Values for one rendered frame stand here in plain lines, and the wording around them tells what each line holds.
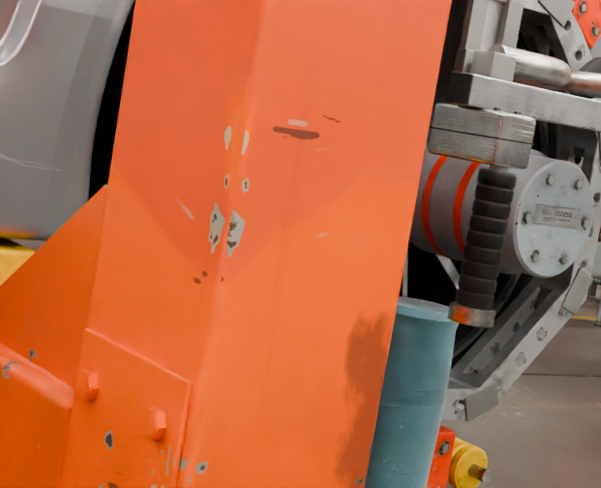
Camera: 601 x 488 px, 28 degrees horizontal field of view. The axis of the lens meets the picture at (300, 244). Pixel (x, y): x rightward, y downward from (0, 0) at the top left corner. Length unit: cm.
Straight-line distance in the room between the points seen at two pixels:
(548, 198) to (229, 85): 61
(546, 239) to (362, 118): 54
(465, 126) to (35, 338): 44
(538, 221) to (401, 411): 25
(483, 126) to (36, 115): 45
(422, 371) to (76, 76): 47
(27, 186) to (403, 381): 43
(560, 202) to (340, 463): 55
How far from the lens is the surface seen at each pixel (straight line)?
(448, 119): 118
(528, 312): 162
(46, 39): 126
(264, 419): 81
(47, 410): 95
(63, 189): 128
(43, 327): 101
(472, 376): 154
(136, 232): 85
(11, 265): 128
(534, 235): 131
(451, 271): 159
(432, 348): 126
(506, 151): 114
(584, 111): 127
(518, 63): 119
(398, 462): 128
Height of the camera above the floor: 92
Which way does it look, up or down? 6 degrees down
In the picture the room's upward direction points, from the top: 10 degrees clockwise
